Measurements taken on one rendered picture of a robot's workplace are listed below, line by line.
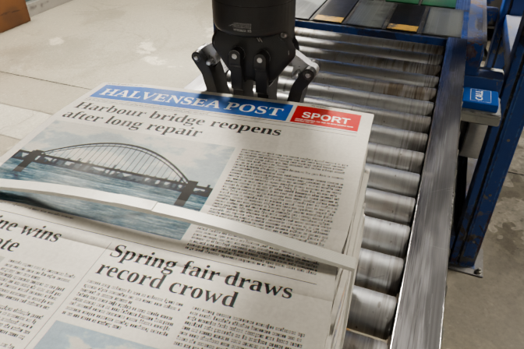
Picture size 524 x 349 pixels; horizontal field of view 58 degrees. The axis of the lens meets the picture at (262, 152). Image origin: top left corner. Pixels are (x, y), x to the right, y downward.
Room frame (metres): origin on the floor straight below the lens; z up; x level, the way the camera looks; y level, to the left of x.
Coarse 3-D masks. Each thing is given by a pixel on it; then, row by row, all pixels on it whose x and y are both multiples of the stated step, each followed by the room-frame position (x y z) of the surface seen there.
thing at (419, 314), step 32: (448, 64) 1.03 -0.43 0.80; (448, 96) 0.87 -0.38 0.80; (448, 128) 0.74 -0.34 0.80; (448, 160) 0.64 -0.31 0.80; (448, 192) 0.55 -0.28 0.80; (416, 224) 0.48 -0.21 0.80; (448, 224) 0.48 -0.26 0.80; (416, 256) 0.42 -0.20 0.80; (448, 256) 0.44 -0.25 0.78; (416, 288) 0.37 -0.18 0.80; (416, 320) 0.33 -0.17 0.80
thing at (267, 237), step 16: (32, 192) 0.26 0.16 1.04; (48, 192) 0.25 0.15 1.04; (64, 192) 0.25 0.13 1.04; (80, 192) 0.25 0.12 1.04; (96, 192) 0.25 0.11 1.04; (128, 208) 0.24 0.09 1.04; (144, 208) 0.23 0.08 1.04; (160, 208) 0.23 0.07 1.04; (176, 208) 0.23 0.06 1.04; (208, 224) 0.22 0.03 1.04; (224, 224) 0.22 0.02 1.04; (240, 224) 0.22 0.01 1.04; (256, 240) 0.21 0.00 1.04; (272, 240) 0.21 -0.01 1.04; (288, 240) 0.21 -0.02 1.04; (304, 256) 0.20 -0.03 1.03; (320, 256) 0.20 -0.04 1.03; (336, 256) 0.20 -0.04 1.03
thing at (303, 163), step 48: (96, 96) 0.42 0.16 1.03; (144, 96) 0.42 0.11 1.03; (192, 96) 0.41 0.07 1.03; (240, 96) 0.41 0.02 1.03; (48, 144) 0.33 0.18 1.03; (96, 144) 0.33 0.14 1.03; (144, 144) 0.33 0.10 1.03; (192, 144) 0.33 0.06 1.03; (240, 144) 0.32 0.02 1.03; (288, 144) 0.32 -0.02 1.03; (336, 144) 0.32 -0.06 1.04; (192, 192) 0.27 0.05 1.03; (240, 192) 0.27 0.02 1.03; (288, 192) 0.27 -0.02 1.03; (336, 192) 0.26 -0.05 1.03
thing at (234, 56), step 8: (240, 48) 0.42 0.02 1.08; (232, 56) 0.42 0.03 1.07; (240, 56) 0.42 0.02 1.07; (232, 64) 0.42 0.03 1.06; (240, 64) 0.42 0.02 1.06; (232, 72) 0.42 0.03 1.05; (240, 72) 0.42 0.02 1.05; (232, 80) 0.42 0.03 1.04; (240, 80) 0.42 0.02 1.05; (248, 80) 0.43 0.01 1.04; (232, 88) 0.42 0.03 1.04; (240, 88) 0.42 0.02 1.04; (248, 88) 0.43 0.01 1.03; (248, 96) 0.43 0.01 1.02
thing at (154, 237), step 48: (0, 192) 0.27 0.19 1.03; (144, 192) 0.27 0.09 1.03; (96, 240) 0.22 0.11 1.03; (144, 240) 0.22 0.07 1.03; (192, 240) 0.22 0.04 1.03; (240, 240) 0.22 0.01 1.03; (336, 240) 0.22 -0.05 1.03; (288, 288) 0.18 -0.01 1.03; (336, 288) 0.21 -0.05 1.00; (336, 336) 0.22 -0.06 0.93
